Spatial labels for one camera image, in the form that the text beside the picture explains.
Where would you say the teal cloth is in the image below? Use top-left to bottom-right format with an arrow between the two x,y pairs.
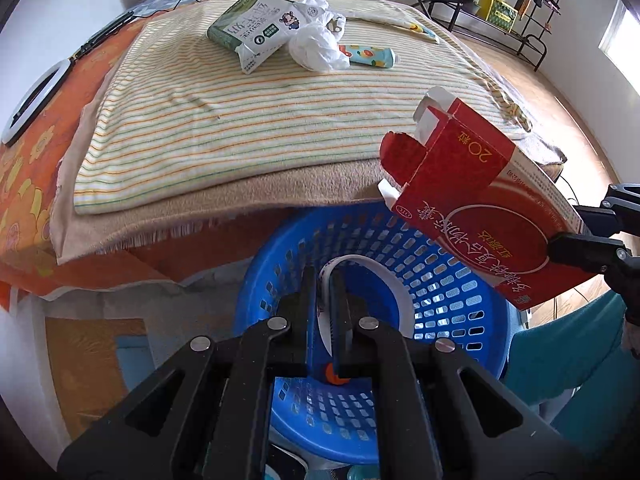
500,290 -> 640,461

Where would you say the red cardboard box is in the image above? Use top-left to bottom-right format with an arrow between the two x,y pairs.
378,86 -> 596,311

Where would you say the black cable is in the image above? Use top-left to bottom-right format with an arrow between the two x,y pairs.
552,172 -> 578,206

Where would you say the white plastic bag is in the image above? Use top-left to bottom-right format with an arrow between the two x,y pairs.
287,24 -> 351,72

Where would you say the green and white milk carton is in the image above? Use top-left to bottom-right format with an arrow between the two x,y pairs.
206,0 -> 296,75

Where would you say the beige blanket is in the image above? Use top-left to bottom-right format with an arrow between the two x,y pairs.
52,105 -> 568,266

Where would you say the colourful fruit print tube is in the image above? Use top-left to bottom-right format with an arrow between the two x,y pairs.
340,44 -> 396,68

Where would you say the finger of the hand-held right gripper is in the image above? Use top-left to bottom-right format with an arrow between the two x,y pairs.
546,232 -> 640,275
574,184 -> 640,235

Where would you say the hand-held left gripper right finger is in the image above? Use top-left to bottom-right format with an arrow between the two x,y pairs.
330,267 -> 587,480

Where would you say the yellow plastic crate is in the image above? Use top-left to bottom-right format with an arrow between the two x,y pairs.
475,0 -> 518,25

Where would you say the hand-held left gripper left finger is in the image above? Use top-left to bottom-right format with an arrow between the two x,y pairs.
57,265 -> 321,480

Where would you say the black tripod bar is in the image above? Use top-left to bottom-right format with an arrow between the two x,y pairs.
70,10 -> 136,61

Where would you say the black metal rack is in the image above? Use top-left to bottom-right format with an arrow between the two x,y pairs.
430,0 -> 576,71

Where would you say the cream printed cloth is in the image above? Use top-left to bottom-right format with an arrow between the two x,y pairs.
350,7 -> 441,43

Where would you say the window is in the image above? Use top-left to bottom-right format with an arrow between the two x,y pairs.
597,0 -> 640,86

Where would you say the orange floral bed sheet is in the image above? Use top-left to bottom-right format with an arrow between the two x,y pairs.
0,10 -> 251,311

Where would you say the white ring light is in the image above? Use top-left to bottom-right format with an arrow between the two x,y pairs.
0,58 -> 76,147

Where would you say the striped blanket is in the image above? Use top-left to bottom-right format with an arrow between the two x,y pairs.
74,0 -> 531,216

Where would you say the white long wrapper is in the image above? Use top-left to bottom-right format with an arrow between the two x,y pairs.
316,255 -> 416,361

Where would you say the blue plastic basket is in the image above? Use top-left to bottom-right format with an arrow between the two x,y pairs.
235,206 -> 516,466

